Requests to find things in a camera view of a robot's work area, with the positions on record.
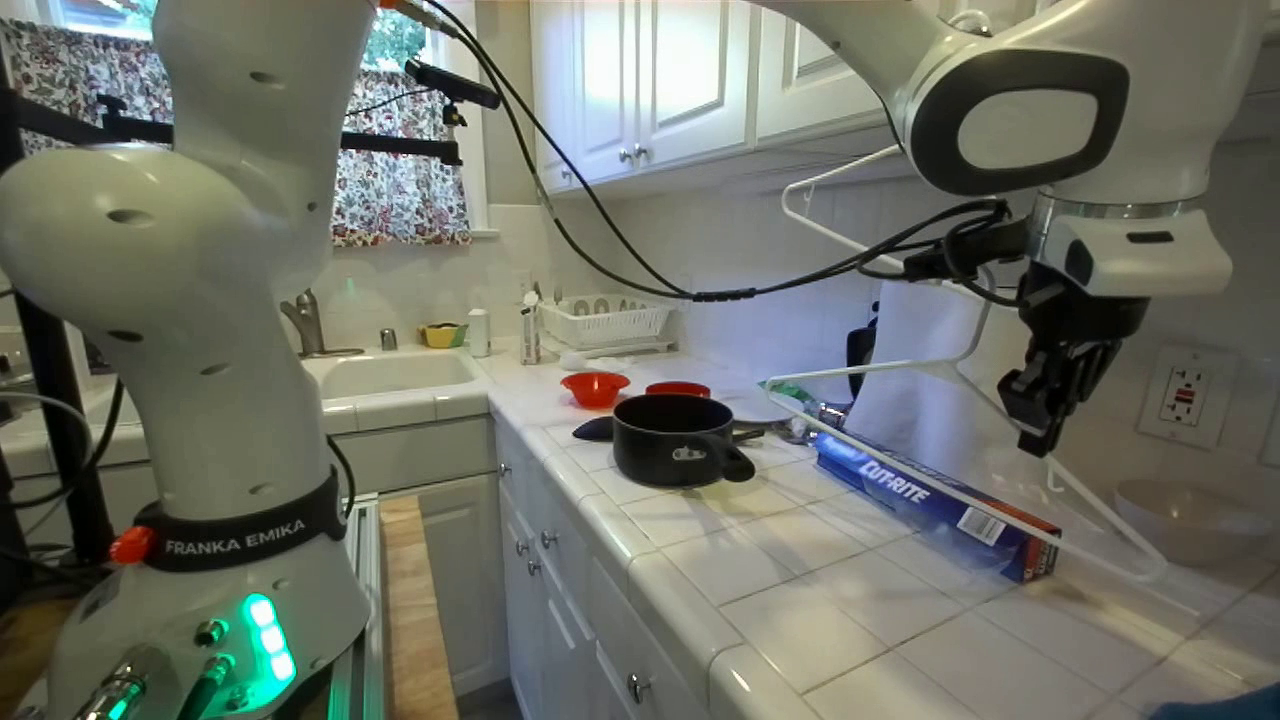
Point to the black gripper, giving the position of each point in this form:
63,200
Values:
1083,316

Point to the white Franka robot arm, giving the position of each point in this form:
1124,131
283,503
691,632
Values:
200,265

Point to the blue foil box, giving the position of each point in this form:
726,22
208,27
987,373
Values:
892,484

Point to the translucent white bowl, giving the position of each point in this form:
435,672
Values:
1192,527

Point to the white plate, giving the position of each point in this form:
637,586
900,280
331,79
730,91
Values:
764,408

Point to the blue cloth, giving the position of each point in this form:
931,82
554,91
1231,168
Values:
1227,706

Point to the red measuring cup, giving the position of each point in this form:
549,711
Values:
678,390

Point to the black saucepan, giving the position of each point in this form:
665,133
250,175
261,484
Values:
672,455

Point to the white dish rack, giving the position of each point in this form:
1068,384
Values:
615,323

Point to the red bowl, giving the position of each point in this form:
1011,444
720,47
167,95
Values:
592,390

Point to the white upper cabinets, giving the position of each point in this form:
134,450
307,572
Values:
665,82

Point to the white cabinets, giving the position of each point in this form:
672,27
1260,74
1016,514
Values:
584,624
665,82

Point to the white lower cabinets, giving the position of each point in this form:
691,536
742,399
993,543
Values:
584,624

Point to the clear dispenser bottle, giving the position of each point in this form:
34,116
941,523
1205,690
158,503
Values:
534,333

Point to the white soap bottle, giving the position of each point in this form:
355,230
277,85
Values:
476,333

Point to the yellow sponge dish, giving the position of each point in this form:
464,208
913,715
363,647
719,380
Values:
442,338

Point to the white sink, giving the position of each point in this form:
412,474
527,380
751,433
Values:
402,373

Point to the small metal cup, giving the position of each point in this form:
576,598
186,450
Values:
390,343

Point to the floral curtain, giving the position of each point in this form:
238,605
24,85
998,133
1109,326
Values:
402,200

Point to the silver faucet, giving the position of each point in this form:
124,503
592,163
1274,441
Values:
308,326

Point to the white GFCI wall outlet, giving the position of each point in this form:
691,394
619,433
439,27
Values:
1186,400

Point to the white wrist mount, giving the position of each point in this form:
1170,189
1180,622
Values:
1145,260

